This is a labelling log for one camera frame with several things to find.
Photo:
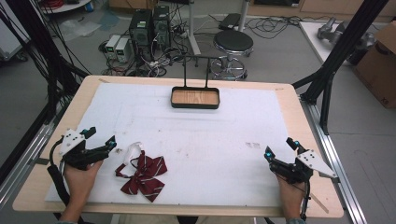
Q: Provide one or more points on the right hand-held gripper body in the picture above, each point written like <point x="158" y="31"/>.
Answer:
<point x="311" y="160"/>

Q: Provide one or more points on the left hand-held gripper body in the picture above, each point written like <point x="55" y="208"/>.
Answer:
<point x="73" y="143"/>

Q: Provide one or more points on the dark red striped bow tie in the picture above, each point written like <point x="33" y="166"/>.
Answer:
<point x="144" y="174"/>

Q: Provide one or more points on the person's right hand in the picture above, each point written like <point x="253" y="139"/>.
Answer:
<point x="291" y="193"/>

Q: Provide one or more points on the person's left hand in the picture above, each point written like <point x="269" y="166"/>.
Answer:
<point x="79" y="182"/>

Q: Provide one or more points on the thin wooden strip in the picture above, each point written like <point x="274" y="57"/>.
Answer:
<point x="319" y="202"/>

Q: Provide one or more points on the white foam mat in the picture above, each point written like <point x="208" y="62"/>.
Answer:
<point x="193" y="146"/>

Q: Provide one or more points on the white power supply box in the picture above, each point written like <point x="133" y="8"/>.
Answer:
<point x="111" y="46"/>
<point x="122" y="49"/>

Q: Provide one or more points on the black rack with wooden tray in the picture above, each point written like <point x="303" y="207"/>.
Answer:
<point x="195" y="97"/>

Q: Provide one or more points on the clear plastic sheet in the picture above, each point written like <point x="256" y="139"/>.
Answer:
<point x="79" y="29"/>

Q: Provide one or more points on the white platform board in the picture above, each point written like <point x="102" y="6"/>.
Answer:
<point x="311" y="37"/>

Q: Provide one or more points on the black computer tower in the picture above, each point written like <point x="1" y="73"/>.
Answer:
<point x="140" y="31"/>
<point x="162" y="26"/>

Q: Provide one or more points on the brown cardboard box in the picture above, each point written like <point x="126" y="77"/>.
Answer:
<point x="378" y="65"/>

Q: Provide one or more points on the black round stool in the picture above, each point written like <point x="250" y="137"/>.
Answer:
<point x="233" y="42"/>

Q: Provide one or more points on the white cart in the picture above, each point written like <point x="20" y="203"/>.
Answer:
<point x="12" y="34"/>

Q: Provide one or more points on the round white table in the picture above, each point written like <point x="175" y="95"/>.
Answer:
<point x="62" y="6"/>

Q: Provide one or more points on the black flat case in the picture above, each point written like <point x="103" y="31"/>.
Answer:
<point x="229" y="21"/>

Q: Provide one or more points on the white desk leg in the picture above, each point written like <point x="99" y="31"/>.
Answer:
<point x="192" y="28"/>
<point x="243" y="15"/>

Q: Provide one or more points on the aluminium rail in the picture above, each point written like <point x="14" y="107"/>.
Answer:
<point x="336" y="155"/>
<point x="21" y="161"/>

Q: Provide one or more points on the black metal frame strut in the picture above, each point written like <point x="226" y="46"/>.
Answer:
<point x="37" y="46"/>
<point x="339" y="53"/>

